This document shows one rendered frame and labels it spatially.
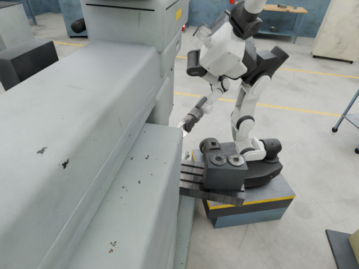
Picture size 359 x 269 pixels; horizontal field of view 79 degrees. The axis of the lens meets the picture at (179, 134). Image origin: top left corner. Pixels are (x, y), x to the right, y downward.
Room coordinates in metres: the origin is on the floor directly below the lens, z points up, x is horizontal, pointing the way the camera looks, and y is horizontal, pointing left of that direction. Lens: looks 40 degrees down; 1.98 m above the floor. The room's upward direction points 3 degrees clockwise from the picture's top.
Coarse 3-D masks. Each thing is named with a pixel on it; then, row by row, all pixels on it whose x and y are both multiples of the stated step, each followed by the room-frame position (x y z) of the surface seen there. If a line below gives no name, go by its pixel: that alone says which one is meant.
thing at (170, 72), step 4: (172, 64) 0.96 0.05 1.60; (172, 68) 0.96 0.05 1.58; (168, 72) 0.89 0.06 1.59; (172, 72) 0.96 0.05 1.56; (168, 76) 0.89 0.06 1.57; (172, 76) 0.96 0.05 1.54; (172, 80) 0.97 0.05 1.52; (172, 84) 0.97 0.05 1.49; (172, 88) 0.97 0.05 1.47; (172, 92) 0.97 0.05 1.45; (172, 96) 0.97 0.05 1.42; (172, 100) 0.98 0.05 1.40; (172, 104) 0.98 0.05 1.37; (172, 108) 0.98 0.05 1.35
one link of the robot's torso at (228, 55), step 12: (228, 12) 1.36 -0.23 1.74; (216, 24) 1.44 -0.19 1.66; (228, 24) 1.33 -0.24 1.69; (216, 36) 1.33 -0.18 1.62; (228, 36) 1.24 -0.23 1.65; (240, 36) 1.24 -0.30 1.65; (252, 36) 1.47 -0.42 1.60; (204, 48) 1.36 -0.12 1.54; (216, 48) 1.25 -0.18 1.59; (228, 48) 1.21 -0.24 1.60; (240, 48) 1.23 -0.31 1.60; (252, 48) 1.35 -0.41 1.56; (204, 60) 1.29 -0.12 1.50; (216, 60) 1.24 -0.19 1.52; (228, 60) 1.23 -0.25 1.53; (240, 60) 1.22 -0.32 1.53; (252, 60) 1.28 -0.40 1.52; (216, 72) 1.28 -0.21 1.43; (228, 72) 1.28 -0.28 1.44; (240, 72) 1.27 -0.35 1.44
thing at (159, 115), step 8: (168, 80) 0.81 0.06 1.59; (168, 88) 0.80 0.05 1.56; (160, 96) 0.69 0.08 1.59; (168, 96) 0.81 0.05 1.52; (160, 104) 0.68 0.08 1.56; (168, 104) 0.81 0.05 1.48; (152, 112) 0.65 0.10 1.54; (160, 112) 0.68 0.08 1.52; (168, 112) 0.81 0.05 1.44; (152, 120) 0.65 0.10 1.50; (160, 120) 0.68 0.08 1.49; (168, 120) 0.81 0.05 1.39
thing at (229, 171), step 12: (216, 156) 0.88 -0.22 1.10; (228, 156) 0.90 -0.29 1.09; (240, 156) 0.89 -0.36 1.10; (204, 168) 0.91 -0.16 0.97; (216, 168) 0.81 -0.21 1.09; (228, 168) 0.81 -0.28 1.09; (240, 168) 0.82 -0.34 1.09; (204, 180) 0.84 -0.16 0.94; (216, 180) 0.81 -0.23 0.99; (228, 180) 0.81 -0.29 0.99; (240, 180) 0.81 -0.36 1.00
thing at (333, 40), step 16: (64, 0) 6.35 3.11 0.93; (336, 0) 5.86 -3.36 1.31; (352, 0) 5.76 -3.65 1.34; (0, 16) 4.19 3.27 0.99; (16, 16) 4.56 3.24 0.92; (64, 16) 6.33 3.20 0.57; (80, 16) 6.40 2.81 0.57; (336, 16) 5.82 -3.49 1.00; (352, 16) 5.71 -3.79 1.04; (0, 32) 4.04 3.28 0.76; (16, 32) 4.40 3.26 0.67; (320, 32) 6.07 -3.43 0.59; (336, 32) 5.77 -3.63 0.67; (352, 32) 5.66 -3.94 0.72; (0, 48) 4.04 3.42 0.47; (320, 48) 5.83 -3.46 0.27; (336, 48) 5.72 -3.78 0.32; (352, 48) 5.61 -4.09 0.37
